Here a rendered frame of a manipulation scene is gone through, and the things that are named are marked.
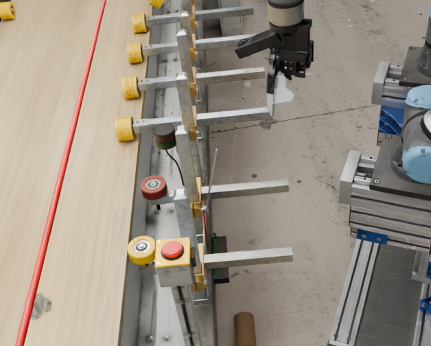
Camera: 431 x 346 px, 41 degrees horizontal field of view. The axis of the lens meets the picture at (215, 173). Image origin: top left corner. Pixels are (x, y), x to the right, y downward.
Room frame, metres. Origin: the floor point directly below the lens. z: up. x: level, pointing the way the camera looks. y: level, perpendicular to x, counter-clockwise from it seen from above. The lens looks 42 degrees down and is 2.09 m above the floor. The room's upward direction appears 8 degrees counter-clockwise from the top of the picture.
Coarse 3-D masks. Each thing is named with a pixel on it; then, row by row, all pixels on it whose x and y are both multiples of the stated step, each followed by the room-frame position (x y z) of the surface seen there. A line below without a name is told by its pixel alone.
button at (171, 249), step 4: (164, 244) 0.77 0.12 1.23; (168, 244) 0.77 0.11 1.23; (172, 244) 0.77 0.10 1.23; (176, 244) 0.77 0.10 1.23; (180, 244) 0.77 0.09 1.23; (164, 248) 0.76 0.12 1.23; (168, 248) 0.76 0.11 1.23; (172, 248) 0.76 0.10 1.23; (176, 248) 0.76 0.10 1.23; (180, 248) 0.76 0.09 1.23; (164, 252) 0.75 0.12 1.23; (168, 252) 0.75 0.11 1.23; (172, 252) 0.75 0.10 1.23; (176, 252) 0.75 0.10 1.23; (180, 252) 0.75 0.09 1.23; (168, 256) 0.74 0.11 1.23; (172, 256) 0.74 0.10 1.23; (176, 256) 0.74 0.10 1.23
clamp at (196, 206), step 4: (196, 180) 1.35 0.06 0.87; (200, 180) 1.35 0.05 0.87; (200, 184) 1.33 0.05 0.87; (200, 188) 1.31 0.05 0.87; (200, 192) 1.29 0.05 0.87; (200, 196) 1.27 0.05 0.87; (200, 200) 1.25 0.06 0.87; (192, 204) 1.24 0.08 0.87; (196, 204) 1.24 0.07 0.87; (200, 204) 1.24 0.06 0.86; (192, 208) 1.23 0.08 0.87; (196, 208) 1.23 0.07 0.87; (200, 208) 1.23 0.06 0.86; (192, 212) 1.23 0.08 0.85; (196, 212) 1.23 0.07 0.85; (200, 212) 1.23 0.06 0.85; (196, 216) 1.23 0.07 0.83; (200, 216) 1.23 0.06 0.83
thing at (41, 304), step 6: (36, 294) 0.94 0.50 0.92; (42, 294) 0.95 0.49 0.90; (36, 300) 0.92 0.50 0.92; (42, 300) 0.92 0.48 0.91; (48, 300) 0.92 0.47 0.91; (36, 306) 0.91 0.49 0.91; (42, 306) 0.91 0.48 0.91; (48, 306) 0.91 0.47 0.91; (36, 312) 0.89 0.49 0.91; (36, 318) 0.88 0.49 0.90
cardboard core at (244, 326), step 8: (240, 312) 1.38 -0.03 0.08; (248, 312) 1.38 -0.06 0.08; (240, 320) 1.34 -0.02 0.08; (248, 320) 1.34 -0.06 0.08; (240, 328) 1.31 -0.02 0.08; (248, 328) 1.30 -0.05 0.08; (240, 336) 1.27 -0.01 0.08; (248, 336) 1.26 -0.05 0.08; (240, 344) 1.24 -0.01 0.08; (248, 344) 1.23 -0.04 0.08
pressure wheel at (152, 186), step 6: (144, 180) 1.34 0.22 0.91; (150, 180) 1.34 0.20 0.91; (156, 180) 1.33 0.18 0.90; (162, 180) 1.33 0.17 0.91; (144, 186) 1.31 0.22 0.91; (150, 186) 1.31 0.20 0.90; (156, 186) 1.31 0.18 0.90; (162, 186) 1.30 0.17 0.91; (144, 192) 1.29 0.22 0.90; (150, 192) 1.28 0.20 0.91; (156, 192) 1.28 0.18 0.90; (162, 192) 1.29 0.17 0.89; (150, 198) 1.28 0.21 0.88; (156, 198) 1.28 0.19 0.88
